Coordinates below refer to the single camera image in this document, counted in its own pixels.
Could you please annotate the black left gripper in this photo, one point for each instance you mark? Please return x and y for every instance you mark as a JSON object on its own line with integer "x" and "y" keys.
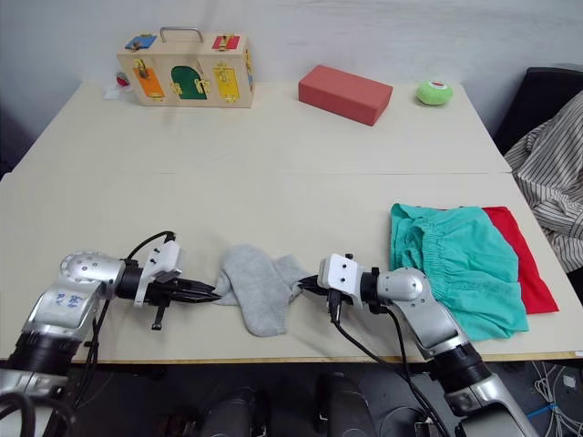
{"x": 159, "y": 292}

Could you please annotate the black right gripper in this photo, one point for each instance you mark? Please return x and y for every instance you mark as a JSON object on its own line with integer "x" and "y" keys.
{"x": 339, "y": 298}

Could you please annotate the grey sock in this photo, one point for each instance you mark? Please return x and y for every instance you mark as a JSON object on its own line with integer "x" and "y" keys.
{"x": 255, "y": 291}
{"x": 293, "y": 273}

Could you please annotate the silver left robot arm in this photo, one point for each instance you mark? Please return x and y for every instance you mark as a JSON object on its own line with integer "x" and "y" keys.
{"x": 68, "y": 296}

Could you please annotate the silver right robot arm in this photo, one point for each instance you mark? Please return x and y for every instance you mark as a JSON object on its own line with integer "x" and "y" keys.
{"x": 423, "y": 309}

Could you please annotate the teal shorts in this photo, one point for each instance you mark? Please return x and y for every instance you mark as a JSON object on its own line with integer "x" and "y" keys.
{"x": 455, "y": 268}

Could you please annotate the red t-shirt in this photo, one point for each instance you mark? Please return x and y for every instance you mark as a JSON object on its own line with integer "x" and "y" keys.
{"x": 528, "y": 273}

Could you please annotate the striped shirt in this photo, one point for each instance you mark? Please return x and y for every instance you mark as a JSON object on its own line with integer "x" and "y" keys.
{"x": 553, "y": 173}

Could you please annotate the dark rounded shape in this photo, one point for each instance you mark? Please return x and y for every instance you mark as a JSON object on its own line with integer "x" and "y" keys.
{"x": 232, "y": 414}
{"x": 346, "y": 405}

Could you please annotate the red foam brick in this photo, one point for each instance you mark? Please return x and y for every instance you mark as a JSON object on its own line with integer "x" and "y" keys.
{"x": 346, "y": 93}

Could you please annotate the green round plush toy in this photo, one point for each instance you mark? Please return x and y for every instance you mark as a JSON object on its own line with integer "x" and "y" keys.
{"x": 433, "y": 93}

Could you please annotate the small red and white object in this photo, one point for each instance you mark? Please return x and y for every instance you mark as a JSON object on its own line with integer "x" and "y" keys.
{"x": 121, "y": 80}

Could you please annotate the black chair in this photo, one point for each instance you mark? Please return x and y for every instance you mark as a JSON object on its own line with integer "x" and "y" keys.
{"x": 542, "y": 100}

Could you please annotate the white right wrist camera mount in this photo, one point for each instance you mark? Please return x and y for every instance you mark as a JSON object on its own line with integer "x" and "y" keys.
{"x": 340, "y": 272}

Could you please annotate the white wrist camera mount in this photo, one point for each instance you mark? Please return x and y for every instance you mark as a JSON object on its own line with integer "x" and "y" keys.
{"x": 166, "y": 259}
{"x": 340, "y": 272}

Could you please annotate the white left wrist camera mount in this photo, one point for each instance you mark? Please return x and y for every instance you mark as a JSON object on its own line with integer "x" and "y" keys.
{"x": 166, "y": 259}

